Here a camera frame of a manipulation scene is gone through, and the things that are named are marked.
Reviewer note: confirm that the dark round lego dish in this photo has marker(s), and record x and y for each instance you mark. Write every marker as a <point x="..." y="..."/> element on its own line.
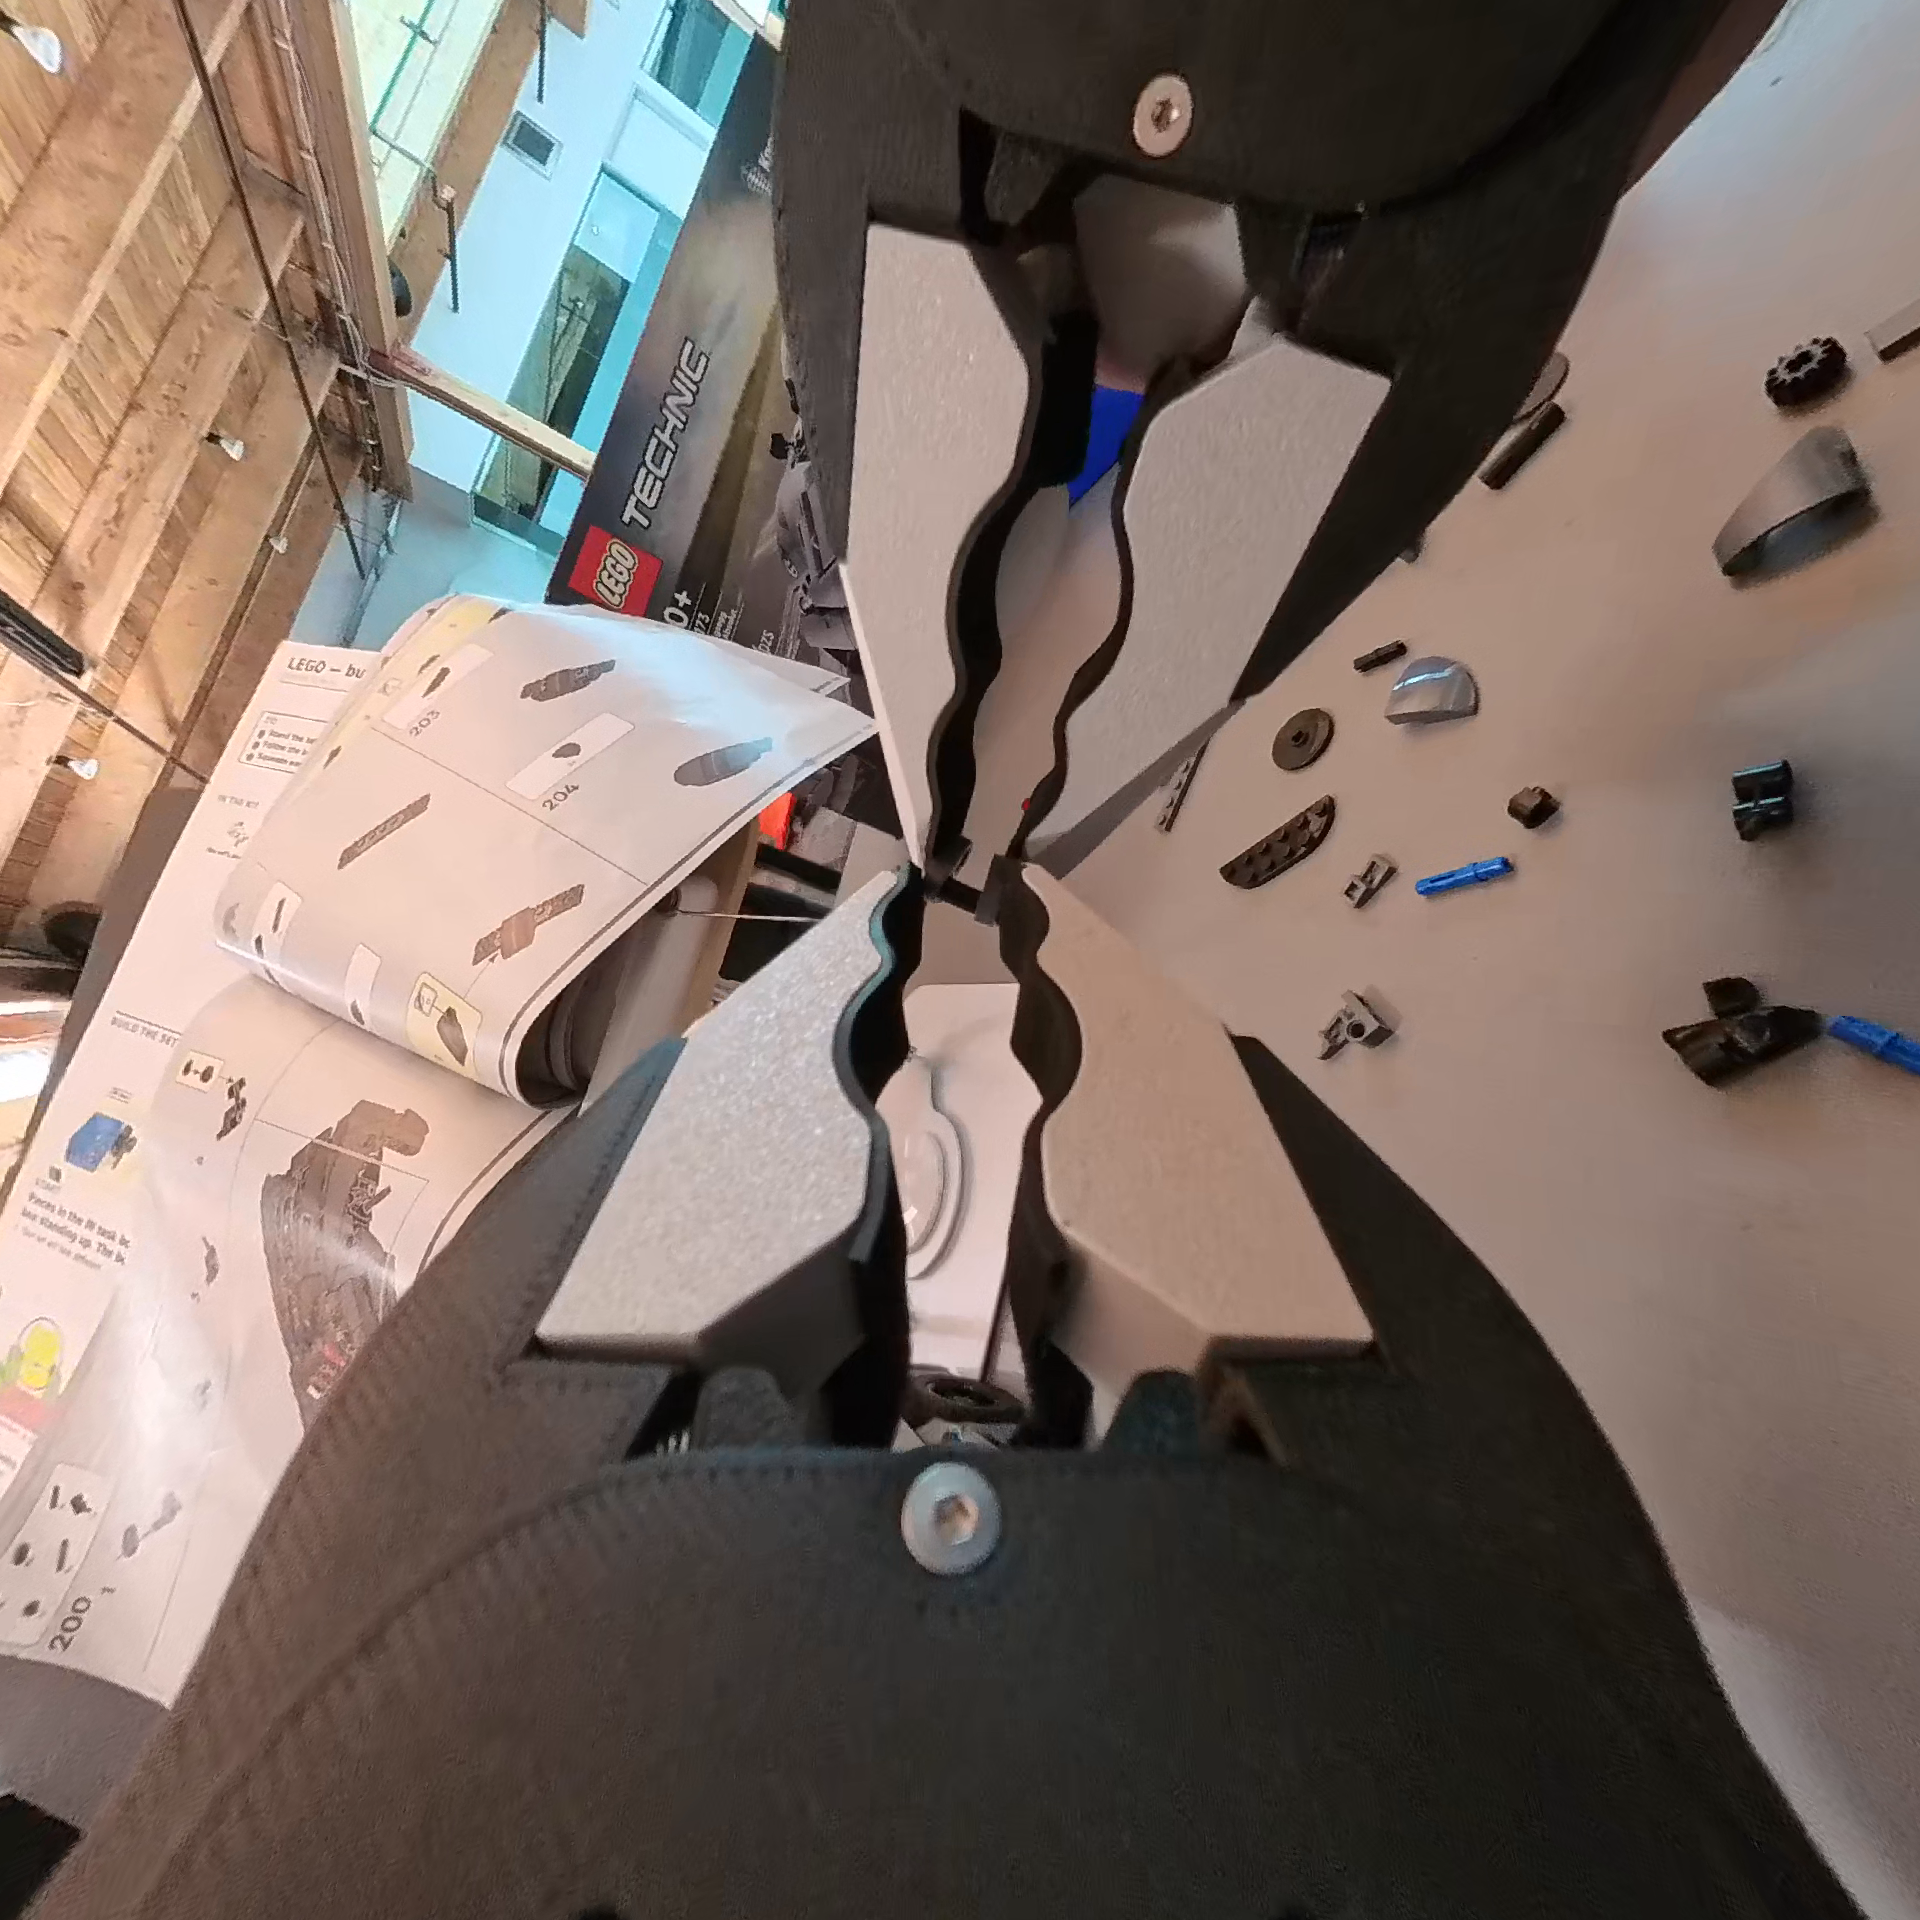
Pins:
<point x="1301" y="739"/>

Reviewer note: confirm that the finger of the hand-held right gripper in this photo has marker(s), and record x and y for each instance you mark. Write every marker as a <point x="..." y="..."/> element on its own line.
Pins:
<point x="1243" y="495"/>
<point x="922" y="452"/>

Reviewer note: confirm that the black lego axle pin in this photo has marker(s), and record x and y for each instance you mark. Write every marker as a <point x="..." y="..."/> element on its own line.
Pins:
<point x="945" y="874"/>

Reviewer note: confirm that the black studded lego plate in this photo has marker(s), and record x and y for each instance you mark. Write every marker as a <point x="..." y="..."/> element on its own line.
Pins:
<point x="1277" y="850"/>

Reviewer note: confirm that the black foam microphone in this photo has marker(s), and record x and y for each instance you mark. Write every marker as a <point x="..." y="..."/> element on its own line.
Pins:
<point x="70" y="931"/>

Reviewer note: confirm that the lego set box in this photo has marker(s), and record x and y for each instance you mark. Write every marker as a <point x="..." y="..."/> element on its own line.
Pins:
<point x="674" y="422"/>

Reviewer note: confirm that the dark grey lego bracket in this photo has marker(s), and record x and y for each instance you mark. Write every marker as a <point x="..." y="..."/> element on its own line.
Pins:
<point x="1368" y="878"/>

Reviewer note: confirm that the grey lego panel orange stripe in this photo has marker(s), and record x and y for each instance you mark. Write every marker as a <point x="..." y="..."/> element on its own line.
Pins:
<point x="1899" y="332"/>

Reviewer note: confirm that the grey lego panel black pins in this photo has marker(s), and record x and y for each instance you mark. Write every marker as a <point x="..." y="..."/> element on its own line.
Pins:
<point x="1793" y="503"/>

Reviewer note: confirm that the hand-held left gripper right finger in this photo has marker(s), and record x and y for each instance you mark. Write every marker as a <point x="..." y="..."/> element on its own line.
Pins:
<point x="1201" y="1202"/>

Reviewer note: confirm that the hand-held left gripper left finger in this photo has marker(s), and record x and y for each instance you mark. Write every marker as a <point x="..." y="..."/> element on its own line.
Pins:
<point x="705" y="1184"/>

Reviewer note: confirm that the blue lego pin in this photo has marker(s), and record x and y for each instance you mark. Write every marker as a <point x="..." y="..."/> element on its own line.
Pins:
<point x="1462" y="877"/>
<point x="1874" y="1040"/>

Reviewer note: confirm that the lego instruction book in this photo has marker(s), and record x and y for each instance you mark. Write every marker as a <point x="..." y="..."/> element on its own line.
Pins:
<point x="523" y="780"/>

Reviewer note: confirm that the grey lego wedge shell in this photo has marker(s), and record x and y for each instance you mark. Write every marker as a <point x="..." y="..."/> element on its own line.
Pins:
<point x="1433" y="693"/>

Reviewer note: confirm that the black lego connector with blue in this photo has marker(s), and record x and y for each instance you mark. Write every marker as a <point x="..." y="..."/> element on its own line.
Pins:
<point x="1740" y="1039"/>

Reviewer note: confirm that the black lego gear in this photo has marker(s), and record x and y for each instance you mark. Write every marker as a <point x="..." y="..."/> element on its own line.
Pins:
<point x="1801" y="371"/>

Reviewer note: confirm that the dark grey long lego plate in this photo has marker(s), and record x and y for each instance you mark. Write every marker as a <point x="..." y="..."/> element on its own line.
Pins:
<point x="1184" y="782"/>

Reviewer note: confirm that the blue storage bin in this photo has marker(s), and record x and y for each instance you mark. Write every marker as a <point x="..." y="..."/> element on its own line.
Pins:
<point x="1108" y="436"/>

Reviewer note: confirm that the grey lego sports car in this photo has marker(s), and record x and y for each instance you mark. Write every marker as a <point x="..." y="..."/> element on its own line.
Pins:
<point x="960" y="1402"/>

